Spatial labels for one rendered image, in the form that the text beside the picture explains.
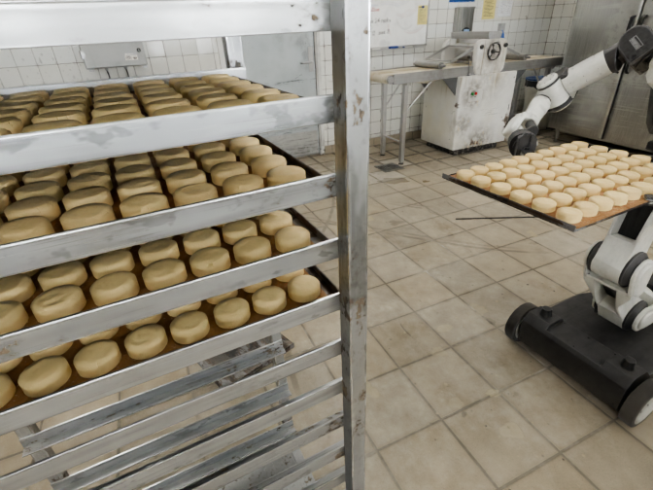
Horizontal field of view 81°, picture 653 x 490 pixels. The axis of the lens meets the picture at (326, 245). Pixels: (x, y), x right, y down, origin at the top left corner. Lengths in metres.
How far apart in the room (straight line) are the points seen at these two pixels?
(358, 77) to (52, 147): 0.29
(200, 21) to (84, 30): 0.09
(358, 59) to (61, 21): 0.25
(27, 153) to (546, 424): 1.81
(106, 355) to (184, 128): 0.30
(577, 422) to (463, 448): 0.49
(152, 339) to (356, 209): 0.31
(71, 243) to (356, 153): 0.30
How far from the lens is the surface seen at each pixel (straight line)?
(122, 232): 0.43
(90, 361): 0.56
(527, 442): 1.80
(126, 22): 0.39
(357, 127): 0.44
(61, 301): 0.52
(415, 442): 1.69
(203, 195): 0.46
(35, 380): 0.58
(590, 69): 1.80
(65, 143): 0.40
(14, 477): 0.63
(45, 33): 0.40
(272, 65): 4.59
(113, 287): 0.51
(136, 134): 0.40
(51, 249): 0.44
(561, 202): 1.06
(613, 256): 1.75
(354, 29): 0.42
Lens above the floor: 1.40
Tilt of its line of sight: 30 degrees down
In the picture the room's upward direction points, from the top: 3 degrees counter-clockwise
